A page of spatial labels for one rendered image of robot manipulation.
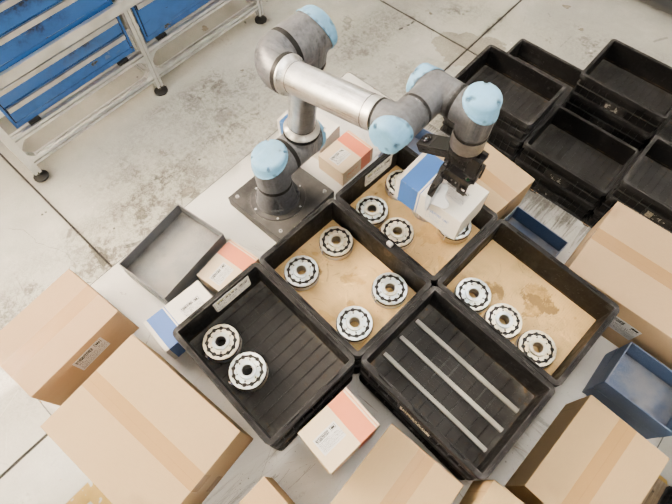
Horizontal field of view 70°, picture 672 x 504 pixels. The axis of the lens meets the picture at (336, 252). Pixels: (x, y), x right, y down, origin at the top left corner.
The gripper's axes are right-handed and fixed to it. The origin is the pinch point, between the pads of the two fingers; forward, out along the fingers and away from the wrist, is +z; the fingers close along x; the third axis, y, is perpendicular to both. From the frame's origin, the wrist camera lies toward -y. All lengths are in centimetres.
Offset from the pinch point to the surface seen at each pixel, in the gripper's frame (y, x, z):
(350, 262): -11.9, -20.7, 28.1
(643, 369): 71, 11, 33
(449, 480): 45, -50, 25
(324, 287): -12.3, -32.0, 28.1
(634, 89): 18, 144, 62
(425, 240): 0.5, 0.4, 28.0
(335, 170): -41, 5, 35
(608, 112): 15, 125, 62
